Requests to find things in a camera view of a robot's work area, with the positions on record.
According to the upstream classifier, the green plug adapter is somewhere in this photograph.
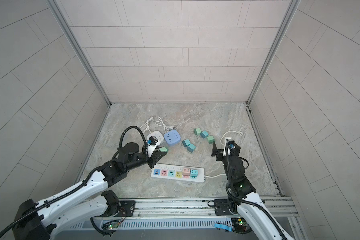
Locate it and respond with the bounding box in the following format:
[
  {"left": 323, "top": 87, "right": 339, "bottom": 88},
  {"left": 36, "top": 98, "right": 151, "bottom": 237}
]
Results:
[
  {"left": 194, "top": 128, "right": 202, "bottom": 136},
  {"left": 206, "top": 135, "right": 215, "bottom": 144},
  {"left": 159, "top": 147, "right": 168, "bottom": 153}
]

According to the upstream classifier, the teal plug adapter small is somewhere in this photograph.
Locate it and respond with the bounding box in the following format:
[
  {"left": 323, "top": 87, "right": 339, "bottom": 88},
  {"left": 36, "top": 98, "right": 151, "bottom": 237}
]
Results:
[{"left": 190, "top": 169, "right": 199, "bottom": 179}]

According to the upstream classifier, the pink plug adapter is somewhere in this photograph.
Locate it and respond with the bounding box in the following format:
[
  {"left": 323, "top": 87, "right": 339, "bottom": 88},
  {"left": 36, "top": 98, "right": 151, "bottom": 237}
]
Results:
[{"left": 182, "top": 168, "right": 191, "bottom": 178}]

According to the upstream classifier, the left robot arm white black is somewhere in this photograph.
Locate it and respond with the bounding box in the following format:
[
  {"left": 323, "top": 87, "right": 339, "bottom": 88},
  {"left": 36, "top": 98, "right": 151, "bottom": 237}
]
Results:
[{"left": 0, "top": 126, "right": 167, "bottom": 240}]

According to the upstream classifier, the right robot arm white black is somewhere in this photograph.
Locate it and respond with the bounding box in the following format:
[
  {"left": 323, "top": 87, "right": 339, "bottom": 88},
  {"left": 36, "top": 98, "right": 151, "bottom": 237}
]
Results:
[{"left": 211, "top": 139, "right": 293, "bottom": 240}]

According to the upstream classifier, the white long power strip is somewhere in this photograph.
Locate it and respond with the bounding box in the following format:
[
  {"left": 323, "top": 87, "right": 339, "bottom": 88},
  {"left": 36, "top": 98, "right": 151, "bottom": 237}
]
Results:
[{"left": 151, "top": 164, "right": 205, "bottom": 183}]

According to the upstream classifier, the white square power socket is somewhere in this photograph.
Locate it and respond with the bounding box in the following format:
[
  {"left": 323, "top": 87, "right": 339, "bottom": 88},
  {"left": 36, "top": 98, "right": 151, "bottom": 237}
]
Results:
[{"left": 147, "top": 131, "right": 164, "bottom": 144}]

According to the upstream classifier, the blue square power socket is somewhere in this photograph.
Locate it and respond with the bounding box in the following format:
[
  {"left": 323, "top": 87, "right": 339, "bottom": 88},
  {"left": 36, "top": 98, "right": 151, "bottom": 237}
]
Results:
[{"left": 164, "top": 129, "right": 181, "bottom": 146}]

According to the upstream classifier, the right circuit board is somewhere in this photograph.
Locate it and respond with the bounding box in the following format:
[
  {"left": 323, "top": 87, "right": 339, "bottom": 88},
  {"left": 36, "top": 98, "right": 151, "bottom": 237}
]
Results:
[{"left": 231, "top": 218, "right": 252, "bottom": 234}]

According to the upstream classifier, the circuit board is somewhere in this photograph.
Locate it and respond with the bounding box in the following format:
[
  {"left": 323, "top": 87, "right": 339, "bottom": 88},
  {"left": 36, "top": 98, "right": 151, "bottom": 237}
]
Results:
[
  {"left": 231, "top": 218, "right": 252, "bottom": 234},
  {"left": 102, "top": 221, "right": 120, "bottom": 231}
]

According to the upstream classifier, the blue tape piece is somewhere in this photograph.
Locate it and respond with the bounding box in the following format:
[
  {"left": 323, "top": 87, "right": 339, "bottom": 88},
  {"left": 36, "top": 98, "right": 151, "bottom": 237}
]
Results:
[{"left": 214, "top": 223, "right": 232, "bottom": 232}]

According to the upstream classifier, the left circuit board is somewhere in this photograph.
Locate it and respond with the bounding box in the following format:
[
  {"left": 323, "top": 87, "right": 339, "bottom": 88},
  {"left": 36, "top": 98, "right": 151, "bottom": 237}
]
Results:
[{"left": 102, "top": 221, "right": 120, "bottom": 231}]

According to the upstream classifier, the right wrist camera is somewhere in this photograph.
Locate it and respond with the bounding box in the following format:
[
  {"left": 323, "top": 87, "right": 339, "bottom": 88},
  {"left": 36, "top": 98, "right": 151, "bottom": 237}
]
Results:
[{"left": 225, "top": 137, "right": 236, "bottom": 156}]

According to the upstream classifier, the blue socket cable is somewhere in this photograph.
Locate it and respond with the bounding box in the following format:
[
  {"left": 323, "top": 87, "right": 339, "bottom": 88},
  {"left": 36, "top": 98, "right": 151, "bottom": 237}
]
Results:
[{"left": 154, "top": 116, "right": 174, "bottom": 133}]

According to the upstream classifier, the power strip white cable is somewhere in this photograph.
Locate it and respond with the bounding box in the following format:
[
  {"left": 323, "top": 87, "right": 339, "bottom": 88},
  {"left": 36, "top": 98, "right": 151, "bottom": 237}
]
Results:
[{"left": 204, "top": 129, "right": 244, "bottom": 178}]

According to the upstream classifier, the white socket cable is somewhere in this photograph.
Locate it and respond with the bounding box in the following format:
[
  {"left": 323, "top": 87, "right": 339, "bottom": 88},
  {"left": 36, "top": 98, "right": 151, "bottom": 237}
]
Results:
[{"left": 137, "top": 116, "right": 155, "bottom": 134}]

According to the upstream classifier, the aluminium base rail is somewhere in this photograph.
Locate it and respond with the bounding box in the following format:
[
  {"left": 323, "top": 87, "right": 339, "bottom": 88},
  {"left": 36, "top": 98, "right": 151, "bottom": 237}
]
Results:
[{"left": 46, "top": 196, "right": 299, "bottom": 232}]

